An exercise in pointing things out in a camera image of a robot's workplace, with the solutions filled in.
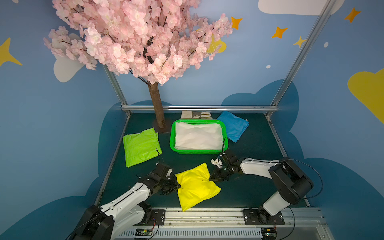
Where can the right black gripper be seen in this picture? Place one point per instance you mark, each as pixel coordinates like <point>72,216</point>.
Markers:
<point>222,169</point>

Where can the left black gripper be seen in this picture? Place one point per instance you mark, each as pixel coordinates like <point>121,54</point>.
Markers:
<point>167,183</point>

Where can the yellow-green raincoat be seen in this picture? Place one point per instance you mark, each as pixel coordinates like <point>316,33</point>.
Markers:
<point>195,187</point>

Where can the lime green raincoat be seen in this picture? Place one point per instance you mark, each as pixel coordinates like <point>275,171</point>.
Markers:
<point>141,147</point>

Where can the blue raincoat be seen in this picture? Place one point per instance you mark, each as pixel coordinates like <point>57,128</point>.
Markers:
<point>235,126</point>

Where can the green plastic basket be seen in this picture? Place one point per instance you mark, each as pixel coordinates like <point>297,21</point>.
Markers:
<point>196,122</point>

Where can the white raincoat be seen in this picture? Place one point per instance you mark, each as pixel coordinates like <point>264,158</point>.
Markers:
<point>198,137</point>

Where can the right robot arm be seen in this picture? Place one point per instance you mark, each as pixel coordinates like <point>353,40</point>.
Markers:
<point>291,182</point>

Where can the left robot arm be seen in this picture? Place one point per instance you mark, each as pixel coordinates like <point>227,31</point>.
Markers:
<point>129,209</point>

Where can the left circuit board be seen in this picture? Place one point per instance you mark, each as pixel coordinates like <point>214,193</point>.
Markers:
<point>146,233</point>

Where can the circuit board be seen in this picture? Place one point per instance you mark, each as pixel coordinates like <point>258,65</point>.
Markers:
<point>146,233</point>
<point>269,233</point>

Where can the beige work glove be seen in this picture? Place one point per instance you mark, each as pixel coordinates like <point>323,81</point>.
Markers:
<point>196,115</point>

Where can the right circuit board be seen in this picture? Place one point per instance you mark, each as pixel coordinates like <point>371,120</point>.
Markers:
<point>269,233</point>

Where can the pink cherry blossom tree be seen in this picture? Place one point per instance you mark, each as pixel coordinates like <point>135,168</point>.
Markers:
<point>152,40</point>

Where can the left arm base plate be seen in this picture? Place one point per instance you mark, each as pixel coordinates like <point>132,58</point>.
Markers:
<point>153,216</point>

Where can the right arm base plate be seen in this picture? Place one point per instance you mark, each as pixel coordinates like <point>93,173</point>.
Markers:
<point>254,217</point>

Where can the aluminium frame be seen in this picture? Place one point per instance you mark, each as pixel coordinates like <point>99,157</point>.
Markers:
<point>198,218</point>

